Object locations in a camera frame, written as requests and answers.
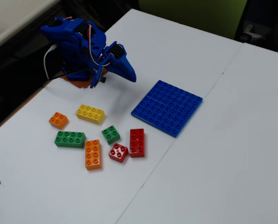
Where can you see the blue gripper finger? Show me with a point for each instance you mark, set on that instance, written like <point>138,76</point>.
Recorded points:
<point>124,68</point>

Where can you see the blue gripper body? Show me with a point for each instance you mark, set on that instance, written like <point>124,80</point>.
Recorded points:
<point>124,63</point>

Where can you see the green 2x4 block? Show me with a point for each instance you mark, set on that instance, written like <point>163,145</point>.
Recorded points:
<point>69,139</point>

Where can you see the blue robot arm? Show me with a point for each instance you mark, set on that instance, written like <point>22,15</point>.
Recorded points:
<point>68,44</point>

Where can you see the yellow 2x4 block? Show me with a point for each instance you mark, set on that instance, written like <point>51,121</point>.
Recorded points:
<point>89,113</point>

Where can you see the green 2x2 block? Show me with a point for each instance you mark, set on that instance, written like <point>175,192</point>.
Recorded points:
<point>110,134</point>

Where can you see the red 2x4 block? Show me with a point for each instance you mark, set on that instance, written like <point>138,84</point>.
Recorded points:
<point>137,142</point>

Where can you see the red 2x2 block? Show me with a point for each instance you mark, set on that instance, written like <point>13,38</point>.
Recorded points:
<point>118,152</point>

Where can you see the orange 2x2 block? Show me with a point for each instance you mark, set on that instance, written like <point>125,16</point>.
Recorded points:
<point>58,120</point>

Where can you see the orange 2x4 block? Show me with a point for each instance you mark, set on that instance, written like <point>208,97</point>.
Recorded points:
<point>93,155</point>

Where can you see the green chair back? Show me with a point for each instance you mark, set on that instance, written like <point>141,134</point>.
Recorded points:
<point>187,14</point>

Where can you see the white side table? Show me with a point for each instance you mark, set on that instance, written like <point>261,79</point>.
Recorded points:
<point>10,16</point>

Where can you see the white board sheet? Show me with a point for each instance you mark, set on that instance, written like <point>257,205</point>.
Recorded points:
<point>223,151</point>
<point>47,186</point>

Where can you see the black chair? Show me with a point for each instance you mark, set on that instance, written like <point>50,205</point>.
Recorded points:
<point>265,23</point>

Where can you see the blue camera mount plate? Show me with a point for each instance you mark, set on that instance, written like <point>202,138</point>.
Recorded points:
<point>97,78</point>

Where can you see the blue 8x8 base plate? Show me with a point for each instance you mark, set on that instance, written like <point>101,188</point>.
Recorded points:
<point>166,108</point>

